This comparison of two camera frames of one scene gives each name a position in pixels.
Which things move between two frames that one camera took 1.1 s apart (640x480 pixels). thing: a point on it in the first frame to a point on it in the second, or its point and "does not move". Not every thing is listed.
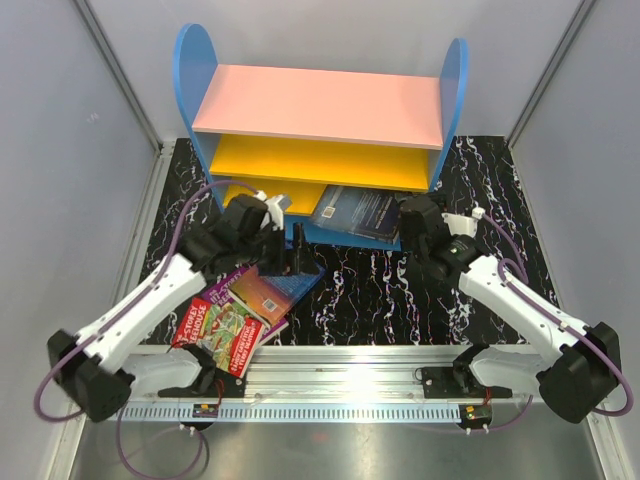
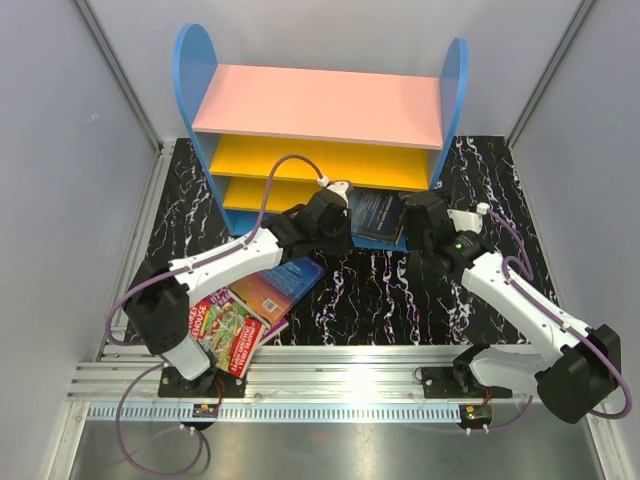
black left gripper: [278, 266] to [346, 241]
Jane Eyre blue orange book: [270, 297] does not move
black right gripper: [405, 236] does not move
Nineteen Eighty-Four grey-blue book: [368, 212] does not move
